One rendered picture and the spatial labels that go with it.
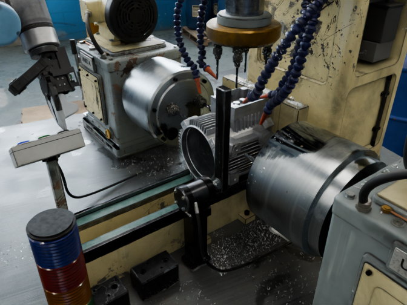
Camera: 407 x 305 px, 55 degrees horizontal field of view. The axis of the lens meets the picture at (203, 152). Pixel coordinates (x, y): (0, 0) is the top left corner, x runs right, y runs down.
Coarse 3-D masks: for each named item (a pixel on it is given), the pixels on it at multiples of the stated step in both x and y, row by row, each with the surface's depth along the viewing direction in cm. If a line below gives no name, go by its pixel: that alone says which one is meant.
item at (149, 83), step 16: (144, 64) 123; (160, 64) 120; (176, 64) 121; (128, 80) 123; (144, 80) 118; (160, 80) 113; (176, 80) 114; (192, 80) 118; (208, 80) 123; (128, 96) 122; (144, 96) 115; (160, 96) 114; (176, 96) 117; (192, 96) 120; (208, 96) 125; (128, 112) 126; (144, 112) 116; (160, 112) 116; (192, 112) 123; (208, 112) 128; (144, 128) 122; (160, 128) 118; (176, 128) 122; (176, 144) 125
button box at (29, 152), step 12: (72, 132) 100; (24, 144) 94; (36, 144) 95; (48, 144) 97; (60, 144) 98; (72, 144) 100; (84, 144) 101; (12, 156) 95; (24, 156) 94; (36, 156) 95; (48, 156) 97
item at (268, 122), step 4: (184, 120) 103; (188, 120) 104; (268, 120) 104; (272, 120) 104; (184, 124) 103; (188, 124) 103; (264, 124) 104; (268, 124) 103; (272, 124) 104; (184, 128) 104; (208, 140) 96; (212, 140) 95; (212, 144) 95; (212, 148) 96; (184, 160) 110; (184, 164) 111; (212, 180) 101
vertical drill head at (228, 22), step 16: (240, 0) 87; (256, 0) 87; (224, 16) 89; (240, 16) 89; (256, 16) 89; (208, 32) 92; (224, 32) 87; (240, 32) 86; (256, 32) 86; (272, 32) 88; (240, 48) 90
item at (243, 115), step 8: (240, 88) 108; (248, 88) 108; (240, 96) 109; (232, 104) 103; (240, 104) 103; (248, 104) 99; (256, 104) 101; (264, 104) 103; (232, 112) 98; (240, 112) 99; (248, 112) 100; (256, 112) 102; (232, 120) 99; (240, 120) 100; (248, 120) 101; (256, 120) 104; (232, 128) 100; (240, 128) 101; (248, 128) 102
